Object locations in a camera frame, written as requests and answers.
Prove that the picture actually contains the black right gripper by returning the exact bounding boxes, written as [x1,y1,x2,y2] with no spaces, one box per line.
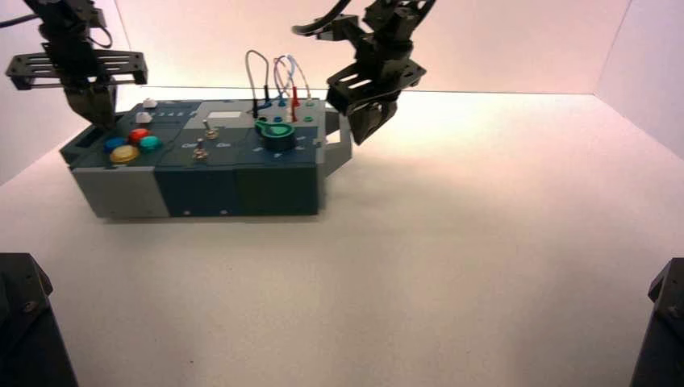
[326,31,428,146]

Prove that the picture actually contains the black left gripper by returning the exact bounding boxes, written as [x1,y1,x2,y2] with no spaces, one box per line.
[6,37,148,131]

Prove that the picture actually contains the grey and teal task box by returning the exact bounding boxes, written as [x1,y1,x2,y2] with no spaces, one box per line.
[58,98,354,220]

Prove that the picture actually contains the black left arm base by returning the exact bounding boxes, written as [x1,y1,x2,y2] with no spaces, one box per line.
[0,252,80,387]

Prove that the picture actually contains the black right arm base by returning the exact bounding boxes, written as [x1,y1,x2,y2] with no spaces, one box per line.
[630,257,684,387]

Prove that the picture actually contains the yellow round push button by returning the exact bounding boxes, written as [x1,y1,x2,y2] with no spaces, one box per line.
[109,145,141,165]

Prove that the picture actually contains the green teardrop rotary knob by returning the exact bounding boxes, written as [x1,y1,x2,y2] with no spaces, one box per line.
[254,119,296,152]

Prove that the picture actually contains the white jumper cable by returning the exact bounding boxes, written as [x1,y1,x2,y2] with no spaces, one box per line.
[286,53,314,105]

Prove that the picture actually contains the red jumper cable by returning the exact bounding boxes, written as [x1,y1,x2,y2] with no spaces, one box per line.
[275,56,299,123]

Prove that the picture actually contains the blue jumper cable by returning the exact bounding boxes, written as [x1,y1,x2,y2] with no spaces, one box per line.
[273,55,300,106]

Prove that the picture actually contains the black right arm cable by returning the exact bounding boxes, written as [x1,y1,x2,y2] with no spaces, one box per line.
[290,0,359,40]

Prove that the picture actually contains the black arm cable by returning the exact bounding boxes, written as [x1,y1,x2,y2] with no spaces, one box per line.
[0,13,41,29]
[290,0,359,40]

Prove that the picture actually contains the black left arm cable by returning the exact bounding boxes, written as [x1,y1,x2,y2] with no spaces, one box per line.
[0,13,41,29]

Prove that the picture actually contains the grey jumper cable black plugs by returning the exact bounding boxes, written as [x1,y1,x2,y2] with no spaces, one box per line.
[244,49,271,119]

